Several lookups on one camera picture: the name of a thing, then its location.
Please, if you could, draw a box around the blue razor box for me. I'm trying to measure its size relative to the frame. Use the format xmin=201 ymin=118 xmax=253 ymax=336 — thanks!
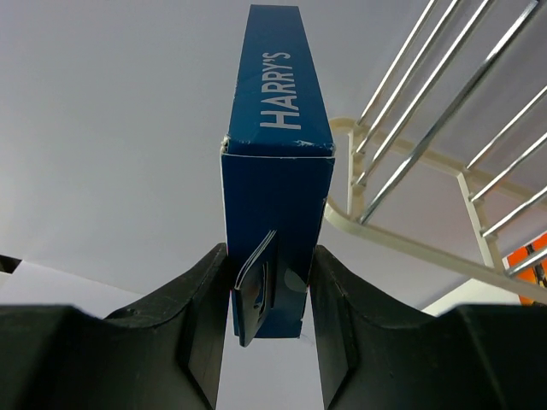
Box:
xmin=221 ymin=5 xmax=335 ymax=346

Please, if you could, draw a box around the orange Gillette razor box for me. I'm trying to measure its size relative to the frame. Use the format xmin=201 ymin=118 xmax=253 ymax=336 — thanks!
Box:
xmin=502 ymin=232 xmax=547 ymax=307

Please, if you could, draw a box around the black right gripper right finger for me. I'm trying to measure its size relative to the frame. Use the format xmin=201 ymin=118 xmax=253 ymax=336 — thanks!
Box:
xmin=310 ymin=246 xmax=546 ymax=409

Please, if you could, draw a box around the cream metal wire shelf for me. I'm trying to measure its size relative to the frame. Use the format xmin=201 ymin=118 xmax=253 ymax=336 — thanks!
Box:
xmin=303 ymin=1 xmax=546 ymax=308

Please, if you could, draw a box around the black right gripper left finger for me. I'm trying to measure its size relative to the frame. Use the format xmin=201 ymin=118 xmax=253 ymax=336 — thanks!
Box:
xmin=1 ymin=244 xmax=231 ymax=409

